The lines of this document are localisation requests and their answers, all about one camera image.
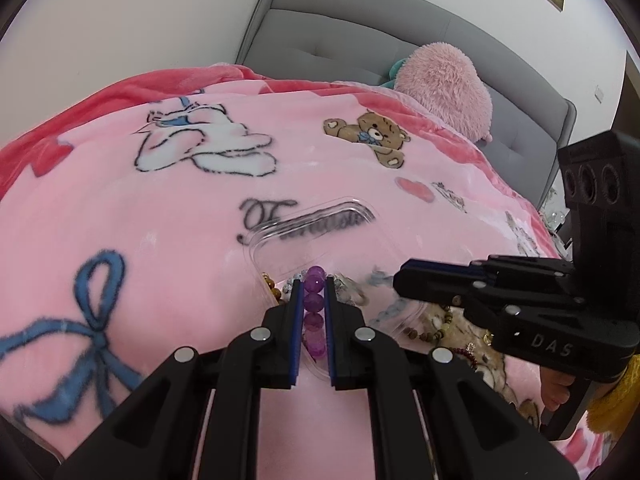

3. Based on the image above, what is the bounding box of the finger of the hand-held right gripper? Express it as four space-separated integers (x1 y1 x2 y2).
392 265 588 332
403 255 581 277

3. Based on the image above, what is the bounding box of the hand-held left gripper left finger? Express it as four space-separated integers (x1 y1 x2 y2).
52 278 305 480

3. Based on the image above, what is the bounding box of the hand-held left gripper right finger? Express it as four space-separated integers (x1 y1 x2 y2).
324 275 593 480

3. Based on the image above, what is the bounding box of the purple bead bracelet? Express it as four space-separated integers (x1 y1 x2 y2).
303 266 328 360

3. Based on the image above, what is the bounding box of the clear plastic container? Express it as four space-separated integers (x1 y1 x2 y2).
237 194 432 382

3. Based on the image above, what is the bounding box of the person's yellow sleeved right forearm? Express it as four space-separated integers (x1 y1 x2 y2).
586 353 640 434

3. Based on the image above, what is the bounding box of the person's right hand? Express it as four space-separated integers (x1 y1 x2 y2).
541 366 576 412

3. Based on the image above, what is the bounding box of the clear crystal ornament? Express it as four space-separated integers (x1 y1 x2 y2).
544 190 571 235

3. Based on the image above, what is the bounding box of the dark wooden door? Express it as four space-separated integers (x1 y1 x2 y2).
611 50 640 137

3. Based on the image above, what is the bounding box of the pink printed blanket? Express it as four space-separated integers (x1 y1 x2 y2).
0 62 608 480

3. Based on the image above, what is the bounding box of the pink fluffy plush toy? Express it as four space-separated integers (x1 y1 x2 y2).
393 42 495 143

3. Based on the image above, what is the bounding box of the teal plush toy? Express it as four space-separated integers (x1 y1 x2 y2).
378 58 407 89

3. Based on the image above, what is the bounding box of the grey upholstered bed headboard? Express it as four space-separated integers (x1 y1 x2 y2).
235 0 577 211

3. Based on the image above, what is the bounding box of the brown bead bracelet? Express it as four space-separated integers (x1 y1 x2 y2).
261 272 283 306

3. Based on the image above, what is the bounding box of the wooden bead necklace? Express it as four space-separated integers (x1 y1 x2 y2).
403 305 457 346

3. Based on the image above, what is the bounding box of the dark red bead bracelet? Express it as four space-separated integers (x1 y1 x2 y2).
449 346 495 368

